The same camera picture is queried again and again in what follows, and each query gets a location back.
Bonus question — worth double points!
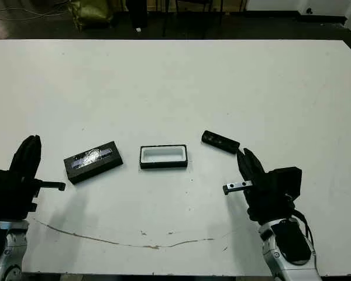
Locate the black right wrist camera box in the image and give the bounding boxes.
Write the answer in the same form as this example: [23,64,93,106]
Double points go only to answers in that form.
[269,166,303,203]

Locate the black chair legs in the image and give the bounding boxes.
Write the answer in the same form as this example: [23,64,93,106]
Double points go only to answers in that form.
[162,0,223,38]

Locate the black upright post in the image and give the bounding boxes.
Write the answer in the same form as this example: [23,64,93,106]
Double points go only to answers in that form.
[129,0,149,30]

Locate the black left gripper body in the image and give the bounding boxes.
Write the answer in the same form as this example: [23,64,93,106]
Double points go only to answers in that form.
[0,169,67,222]

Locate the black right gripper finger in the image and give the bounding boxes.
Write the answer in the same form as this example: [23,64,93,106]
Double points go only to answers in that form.
[236,150,254,191]
[243,148,269,188]

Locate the yellow green sack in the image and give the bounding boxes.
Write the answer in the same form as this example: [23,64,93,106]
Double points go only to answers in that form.
[71,0,115,30]

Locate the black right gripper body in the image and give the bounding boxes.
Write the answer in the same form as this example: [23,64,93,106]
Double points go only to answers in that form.
[223,171,295,225]

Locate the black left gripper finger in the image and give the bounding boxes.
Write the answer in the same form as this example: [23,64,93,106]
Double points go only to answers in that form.
[10,135,33,174]
[32,135,43,176]

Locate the slim black camera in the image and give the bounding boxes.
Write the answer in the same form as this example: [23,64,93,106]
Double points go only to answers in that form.
[201,130,241,155]

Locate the black box base white inset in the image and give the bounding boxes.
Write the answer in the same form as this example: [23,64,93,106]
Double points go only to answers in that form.
[139,143,190,170]

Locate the black printed box lid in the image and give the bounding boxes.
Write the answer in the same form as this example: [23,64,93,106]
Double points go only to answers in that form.
[63,140,124,185]

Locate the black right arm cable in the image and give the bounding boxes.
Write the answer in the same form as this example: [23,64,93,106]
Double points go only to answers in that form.
[289,193,316,258]

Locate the light floor cable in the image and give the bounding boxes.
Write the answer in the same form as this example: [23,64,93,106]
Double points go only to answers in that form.
[0,0,74,22]

